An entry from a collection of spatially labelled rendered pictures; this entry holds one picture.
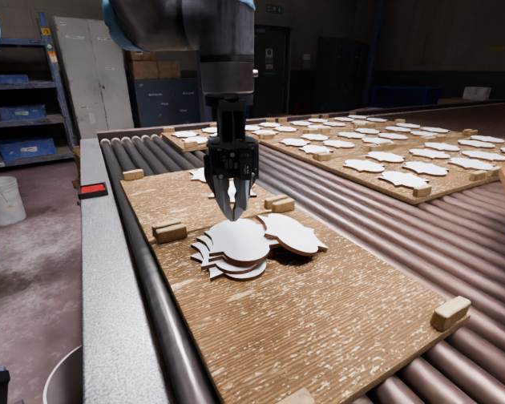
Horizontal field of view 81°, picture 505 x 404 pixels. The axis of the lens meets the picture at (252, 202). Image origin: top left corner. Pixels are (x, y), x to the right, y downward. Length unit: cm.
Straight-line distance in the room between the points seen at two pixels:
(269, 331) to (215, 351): 7
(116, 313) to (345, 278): 36
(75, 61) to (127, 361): 492
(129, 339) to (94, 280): 16
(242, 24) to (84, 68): 482
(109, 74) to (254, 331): 501
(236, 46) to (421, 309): 44
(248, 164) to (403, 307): 30
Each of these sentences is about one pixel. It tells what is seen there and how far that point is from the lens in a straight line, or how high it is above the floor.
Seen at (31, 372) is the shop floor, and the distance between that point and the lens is 184.
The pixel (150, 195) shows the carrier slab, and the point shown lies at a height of 94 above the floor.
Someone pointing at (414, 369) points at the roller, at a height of 92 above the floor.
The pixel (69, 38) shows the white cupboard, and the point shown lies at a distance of 521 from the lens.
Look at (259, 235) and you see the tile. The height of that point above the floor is 97.
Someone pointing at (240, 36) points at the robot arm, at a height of 128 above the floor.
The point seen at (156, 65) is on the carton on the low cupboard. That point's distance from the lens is 563.
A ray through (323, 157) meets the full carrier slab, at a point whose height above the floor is 95.
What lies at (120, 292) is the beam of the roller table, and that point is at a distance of 55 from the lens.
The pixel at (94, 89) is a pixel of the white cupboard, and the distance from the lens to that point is 522.
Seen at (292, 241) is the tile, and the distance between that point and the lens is 53.
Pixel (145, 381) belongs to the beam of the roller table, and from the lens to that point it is 42.
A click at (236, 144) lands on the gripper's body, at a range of 42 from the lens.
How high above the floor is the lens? 124
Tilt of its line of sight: 24 degrees down
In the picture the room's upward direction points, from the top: straight up
